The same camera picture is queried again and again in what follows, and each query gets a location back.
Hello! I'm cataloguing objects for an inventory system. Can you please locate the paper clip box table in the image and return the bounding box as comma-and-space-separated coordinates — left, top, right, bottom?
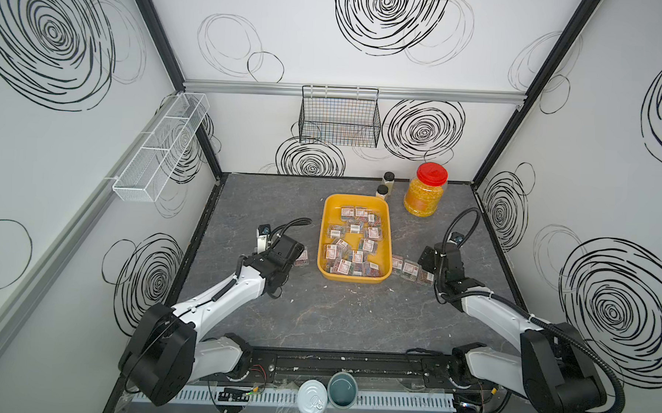
402, 260, 421, 282
293, 249, 309, 267

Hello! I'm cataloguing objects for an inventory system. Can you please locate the paper clip box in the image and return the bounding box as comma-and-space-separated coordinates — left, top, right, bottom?
391, 255, 404, 275
416, 269, 434, 286

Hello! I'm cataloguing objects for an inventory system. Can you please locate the yellow plastic tray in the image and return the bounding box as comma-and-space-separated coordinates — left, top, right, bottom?
317, 194, 393, 284

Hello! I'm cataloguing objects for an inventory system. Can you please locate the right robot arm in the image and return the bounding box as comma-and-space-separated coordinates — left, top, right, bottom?
417, 241, 625, 413

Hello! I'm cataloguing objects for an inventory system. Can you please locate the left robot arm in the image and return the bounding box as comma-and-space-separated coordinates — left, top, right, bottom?
118, 235, 305, 407

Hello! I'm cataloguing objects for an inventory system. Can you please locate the red lid corn jar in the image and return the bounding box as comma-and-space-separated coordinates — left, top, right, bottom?
403, 162, 449, 217

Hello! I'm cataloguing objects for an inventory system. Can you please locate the teal cup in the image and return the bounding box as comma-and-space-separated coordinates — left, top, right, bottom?
327, 371, 359, 409

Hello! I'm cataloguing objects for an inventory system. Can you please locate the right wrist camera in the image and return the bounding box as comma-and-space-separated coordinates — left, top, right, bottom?
448, 231, 466, 247

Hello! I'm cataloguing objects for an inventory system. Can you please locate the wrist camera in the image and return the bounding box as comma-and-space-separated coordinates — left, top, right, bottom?
255, 224, 272, 254
448, 231, 466, 247

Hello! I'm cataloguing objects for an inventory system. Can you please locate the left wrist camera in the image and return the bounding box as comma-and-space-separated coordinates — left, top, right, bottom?
255, 224, 272, 254

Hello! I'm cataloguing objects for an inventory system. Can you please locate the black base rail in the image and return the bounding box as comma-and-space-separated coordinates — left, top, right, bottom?
129, 338, 569, 395

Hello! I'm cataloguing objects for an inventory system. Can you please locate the black corrugated cable right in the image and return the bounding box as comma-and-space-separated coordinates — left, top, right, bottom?
434, 205, 635, 413

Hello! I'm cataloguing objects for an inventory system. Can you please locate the white mesh wall shelf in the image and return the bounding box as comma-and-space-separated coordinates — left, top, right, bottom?
112, 92, 209, 203

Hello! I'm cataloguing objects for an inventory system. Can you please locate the white slotted cable duct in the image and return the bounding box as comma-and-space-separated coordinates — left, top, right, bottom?
131, 379, 458, 413

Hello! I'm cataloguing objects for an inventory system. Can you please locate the black wire basket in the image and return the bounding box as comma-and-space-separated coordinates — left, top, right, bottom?
297, 85, 382, 149

